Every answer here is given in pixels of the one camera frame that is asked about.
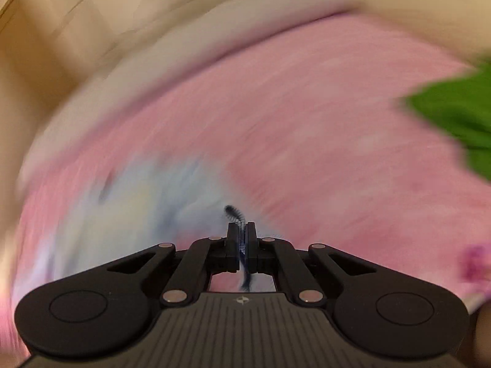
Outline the light blue sweatshirt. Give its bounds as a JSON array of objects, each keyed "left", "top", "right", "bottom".
[{"left": 51, "top": 159, "right": 278, "bottom": 279}]

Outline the white sliding wardrobe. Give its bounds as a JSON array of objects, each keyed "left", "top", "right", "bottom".
[{"left": 0, "top": 0, "right": 216, "bottom": 97}]

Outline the pink floral bed blanket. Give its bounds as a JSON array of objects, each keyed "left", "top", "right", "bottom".
[{"left": 1, "top": 13, "right": 490, "bottom": 353}]

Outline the green cloth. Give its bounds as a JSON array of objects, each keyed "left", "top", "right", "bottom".
[{"left": 402, "top": 57, "right": 490, "bottom": 180}]

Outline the grey striped rolled duvet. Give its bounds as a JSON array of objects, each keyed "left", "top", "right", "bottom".
[{"left": 17, "top": 0, "right": 354, "bottom": 189}]

